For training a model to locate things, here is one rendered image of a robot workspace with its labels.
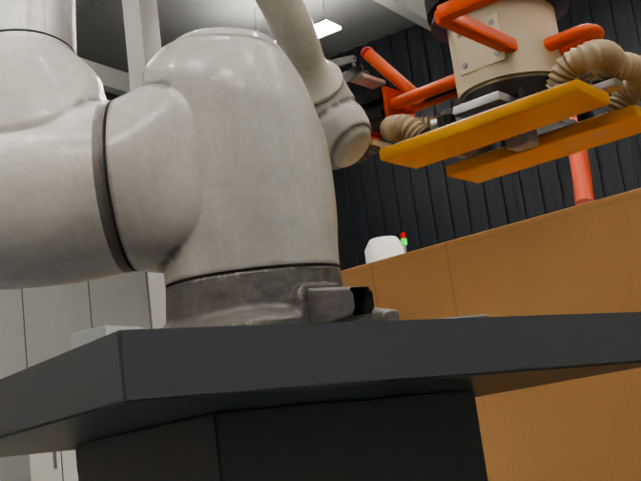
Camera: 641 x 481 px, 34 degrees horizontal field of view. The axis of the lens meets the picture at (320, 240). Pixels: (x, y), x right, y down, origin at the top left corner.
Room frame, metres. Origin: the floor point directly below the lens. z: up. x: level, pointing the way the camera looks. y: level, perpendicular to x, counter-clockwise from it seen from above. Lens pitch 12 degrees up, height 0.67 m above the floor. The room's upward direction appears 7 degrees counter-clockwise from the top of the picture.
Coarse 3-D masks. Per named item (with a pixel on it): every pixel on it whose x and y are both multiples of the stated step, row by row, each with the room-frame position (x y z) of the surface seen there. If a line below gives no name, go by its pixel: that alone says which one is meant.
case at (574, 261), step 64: (640, 192) 1.25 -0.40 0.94; (448, 256) 1.43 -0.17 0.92; (512, 256) 1.37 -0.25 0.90; (576, 256) 1.31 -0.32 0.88; (640, 256) 1.26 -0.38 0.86; (576, 384) 1.33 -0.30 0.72; (640, 384) 1.28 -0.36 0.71; (512, 448) 1.40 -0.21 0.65; (576, 448) 1.34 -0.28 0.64; (640, 448) 1.29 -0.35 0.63
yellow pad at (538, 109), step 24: (528, 96) 1.39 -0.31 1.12; (552, 96) 1.37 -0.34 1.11; (576, 96) 1.36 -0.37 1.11; (600, 96) 1.39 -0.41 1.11; (480, 120) 1.44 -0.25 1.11; (504, 120) 1.43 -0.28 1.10; (528, 120) 1.44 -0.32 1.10; (552, 120) 1.46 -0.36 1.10; (408, 144) 1.52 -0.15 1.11; (432, 144) 1.50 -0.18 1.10; (456, 144) 1.52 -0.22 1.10; (480, 144) 1.53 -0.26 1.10
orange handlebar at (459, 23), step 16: (464, 0) 1.29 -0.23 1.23; (480, 0) 1.28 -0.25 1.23; (496, 0) 1.28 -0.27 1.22; (448, 16) 1.32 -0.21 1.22; (464, 16) 1.36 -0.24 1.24; (464, 32) 1.38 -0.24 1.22; (480, 32) 1.39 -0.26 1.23; (496, 32) 1.43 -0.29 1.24; (560, 32) 1.47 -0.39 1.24; (576, 32) 1.46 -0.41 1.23; (592, 32) 1.45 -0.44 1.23; (496, 48) 1.45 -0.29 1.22; (512, 48) 1.47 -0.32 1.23; (560, 48) 1.52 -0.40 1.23; (448, 80) 1.59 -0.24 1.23; (400, 96) 1.65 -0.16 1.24; (416, 96) 1.64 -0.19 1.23; (448, 96) 1.65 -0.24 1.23
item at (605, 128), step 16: (592, 112) 1.58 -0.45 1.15; (608, 112) 1.53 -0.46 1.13; (624, 112) 1.50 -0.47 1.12; (640, 112) 1.50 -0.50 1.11; (560, 128) 1.58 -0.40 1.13; (576, 128) 1.55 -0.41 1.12; (592, 128) 1.54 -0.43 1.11; (608, 128) 1.54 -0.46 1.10; (624, 128) 1.55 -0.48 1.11; (640, 128) 1.56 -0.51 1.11; (544, 144) 1.59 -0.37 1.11; (560, 144) 1.59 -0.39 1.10; (576, 144) 1.61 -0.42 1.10; (592, 144) 1.62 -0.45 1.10; (464, 160) 1.68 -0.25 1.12; (480, 160) 1.66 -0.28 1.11; (496, 160) 1.64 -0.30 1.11; (512, 160) 1.65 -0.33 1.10; (528, 160) 1.67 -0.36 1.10; (544, 160) 1.68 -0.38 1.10; (448, 176) 1.70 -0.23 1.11; (464, 176) 1.71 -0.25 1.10; (480, 176) 1.72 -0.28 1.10; (496, 176) 1.74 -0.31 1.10
